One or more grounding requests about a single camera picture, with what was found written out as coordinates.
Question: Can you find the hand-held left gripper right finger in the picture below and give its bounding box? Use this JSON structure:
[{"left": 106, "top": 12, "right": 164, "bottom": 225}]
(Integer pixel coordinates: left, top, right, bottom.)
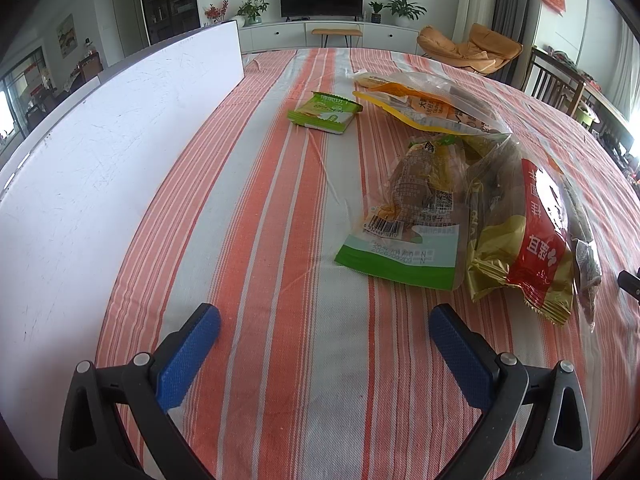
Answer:
[{"left": 428, "top": 303, "right": 593, "bottom": 480}]

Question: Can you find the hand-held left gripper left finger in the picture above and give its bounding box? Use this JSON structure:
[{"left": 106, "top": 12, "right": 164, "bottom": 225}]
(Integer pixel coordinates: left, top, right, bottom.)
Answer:
[{"left": 58, "top": 303, "right": 222, "bottom": 480}]

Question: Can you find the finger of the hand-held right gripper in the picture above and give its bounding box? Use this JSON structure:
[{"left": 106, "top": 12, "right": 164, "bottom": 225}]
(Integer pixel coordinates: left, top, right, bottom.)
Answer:
[{"left": 618, "top": 270, "right": 640, "bottom": 306}]

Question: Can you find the silver snack packet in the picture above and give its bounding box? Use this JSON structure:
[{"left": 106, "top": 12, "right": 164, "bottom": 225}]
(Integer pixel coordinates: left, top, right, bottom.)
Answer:
[{"left": 565, "top": 175, "right": 603, "bottom": 311}]

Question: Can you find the red gold snack packet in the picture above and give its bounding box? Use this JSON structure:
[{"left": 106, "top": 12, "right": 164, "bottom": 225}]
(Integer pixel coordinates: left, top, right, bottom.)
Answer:
[{"left": 465, "top": 157, "right": 576, "bottom": 328}]

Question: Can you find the clear packet of brown food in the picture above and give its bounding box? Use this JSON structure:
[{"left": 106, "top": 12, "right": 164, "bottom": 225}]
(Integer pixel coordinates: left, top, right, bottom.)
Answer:
[{"left": 334, "top": 140, "right": 476, "bottom": 291}]

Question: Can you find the clear zip bag yellow zip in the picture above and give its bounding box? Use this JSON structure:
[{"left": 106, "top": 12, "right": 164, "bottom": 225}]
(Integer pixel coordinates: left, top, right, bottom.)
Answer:
[{"left": 352, "top": 72, "right": 606, "bottom": 333}]

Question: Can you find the clear bag with yellow packets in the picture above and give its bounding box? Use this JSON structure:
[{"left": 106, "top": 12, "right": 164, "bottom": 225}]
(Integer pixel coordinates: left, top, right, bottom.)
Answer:
[{"left": 405, "top": 95, "right": 501, "bottom": 133}]

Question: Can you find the green snack packet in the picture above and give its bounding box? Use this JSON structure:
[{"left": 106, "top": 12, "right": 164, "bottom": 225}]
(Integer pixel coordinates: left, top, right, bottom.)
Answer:
[{"left": 287, "top": 91, "right": 364, "bottom": 135}]

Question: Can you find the cluttered wooden side table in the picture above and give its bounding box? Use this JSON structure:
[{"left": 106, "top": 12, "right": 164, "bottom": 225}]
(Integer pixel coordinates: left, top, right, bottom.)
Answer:
[{"left": 535, "top": 45, "right": 640, "bottom": 161}]

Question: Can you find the orange striped tablecloth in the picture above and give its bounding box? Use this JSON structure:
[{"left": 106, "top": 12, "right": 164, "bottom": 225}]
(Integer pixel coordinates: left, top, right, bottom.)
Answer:
[{"left": 95, "top": 47, "right": 640, "bottom": 480}]

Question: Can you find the white board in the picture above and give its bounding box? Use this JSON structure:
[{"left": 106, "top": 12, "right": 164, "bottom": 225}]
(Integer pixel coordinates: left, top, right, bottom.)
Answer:
[{"left": 0, "top": 19, "right": 246, "bottom": 421}]

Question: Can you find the dark wooden chair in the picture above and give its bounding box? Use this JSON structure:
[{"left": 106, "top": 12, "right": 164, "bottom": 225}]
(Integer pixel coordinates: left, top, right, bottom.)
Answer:
[{"left": 522, "top": 46, "right": 586, "bottom": 116}]

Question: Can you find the orange lounge chair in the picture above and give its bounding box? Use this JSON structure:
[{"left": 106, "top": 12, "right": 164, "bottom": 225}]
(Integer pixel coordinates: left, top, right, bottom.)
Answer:
[{"left": 416, "top": 23, "right": 524, "bottom": 76}]

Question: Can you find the grey curtain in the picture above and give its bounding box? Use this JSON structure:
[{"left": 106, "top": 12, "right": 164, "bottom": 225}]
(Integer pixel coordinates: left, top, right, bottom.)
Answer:
[{"left": 492, "top": 0, "right": 538, "bottom": 88}]

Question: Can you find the white television cabinet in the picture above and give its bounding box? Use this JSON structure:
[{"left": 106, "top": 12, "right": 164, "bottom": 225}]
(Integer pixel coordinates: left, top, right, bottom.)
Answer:
[{"left": 237, "top": 19, "right": 433, "bottom": 56}]

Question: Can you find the white door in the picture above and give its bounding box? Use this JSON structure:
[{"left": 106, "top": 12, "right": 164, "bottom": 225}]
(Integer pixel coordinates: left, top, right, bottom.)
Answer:
[{"left": 111, "top": 0, "right": 141, "bottom": 61}]

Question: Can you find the red flower plant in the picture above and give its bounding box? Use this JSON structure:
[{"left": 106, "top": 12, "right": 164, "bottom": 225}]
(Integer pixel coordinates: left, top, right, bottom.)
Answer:
[{"left": 204, "top": 1, "right": 231, "bottom": 25}]

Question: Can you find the wooden bench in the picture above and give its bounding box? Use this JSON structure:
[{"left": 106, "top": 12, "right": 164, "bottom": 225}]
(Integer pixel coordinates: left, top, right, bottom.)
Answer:
[{"left": 311, "top": 27, "right": 363, "bottom": 50}]

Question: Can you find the large plant in white pot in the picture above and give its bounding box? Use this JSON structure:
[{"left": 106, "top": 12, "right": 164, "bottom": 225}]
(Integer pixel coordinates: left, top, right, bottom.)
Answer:
[{"left": 382, "top": 0, "right": 427, "bottom": 28}]

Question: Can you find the green potted plant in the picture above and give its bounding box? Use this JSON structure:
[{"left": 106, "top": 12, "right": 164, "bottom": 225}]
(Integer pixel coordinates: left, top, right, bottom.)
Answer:
[{"left": 236, "top": 0, "right": 271, "bottom": 26}]

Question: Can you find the dark glass cabinet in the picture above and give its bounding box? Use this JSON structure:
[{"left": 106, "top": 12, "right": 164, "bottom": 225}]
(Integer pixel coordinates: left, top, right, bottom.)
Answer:
[{"left": 137, "top": 0, "right": 201, "bottom": 46}]

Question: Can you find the wall painting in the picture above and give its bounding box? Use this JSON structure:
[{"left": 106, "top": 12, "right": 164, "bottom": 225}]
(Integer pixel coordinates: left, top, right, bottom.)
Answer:
[{"left": 56, "top": 14, "right": 77, "bottom": 57}]

